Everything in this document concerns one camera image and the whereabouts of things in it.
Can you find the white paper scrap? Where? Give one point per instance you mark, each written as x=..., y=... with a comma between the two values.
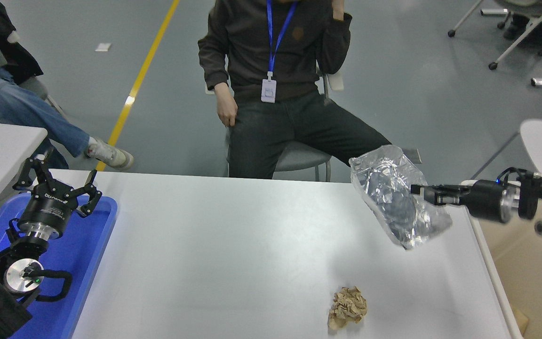
x=103, y=47

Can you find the grey chair with white armrests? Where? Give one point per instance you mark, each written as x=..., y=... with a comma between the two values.
x=299, y=157

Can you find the tan cardboard scrap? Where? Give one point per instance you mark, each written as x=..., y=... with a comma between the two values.
x=519, y=322

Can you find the person's right hand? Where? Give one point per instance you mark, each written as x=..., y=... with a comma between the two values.
x=227, y=106

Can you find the person's left hand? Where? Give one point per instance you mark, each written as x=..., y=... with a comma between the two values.
x=338, y=8

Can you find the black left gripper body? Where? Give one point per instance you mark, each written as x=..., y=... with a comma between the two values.
x=47, y=209

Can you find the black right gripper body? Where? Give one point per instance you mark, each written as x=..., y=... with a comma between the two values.
x=485, y=200

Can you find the tan paper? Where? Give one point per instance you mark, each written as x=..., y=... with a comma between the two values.
x=346, y=308

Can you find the white rolling chair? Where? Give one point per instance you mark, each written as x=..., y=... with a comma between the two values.
x=530, y=3

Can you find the metal floor plate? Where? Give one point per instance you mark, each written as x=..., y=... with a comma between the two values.
x=414, y=156

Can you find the silver foil tray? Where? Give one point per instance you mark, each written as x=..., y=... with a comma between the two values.
x=384, y=174

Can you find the large pale bin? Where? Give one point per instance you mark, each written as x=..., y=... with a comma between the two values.
x=525, y=282

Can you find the blue plastic tray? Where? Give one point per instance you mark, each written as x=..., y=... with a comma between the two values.
x=87, y=263

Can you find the person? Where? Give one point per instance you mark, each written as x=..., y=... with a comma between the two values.
x=247, y=47
x=17, y=108
x=515, y=28

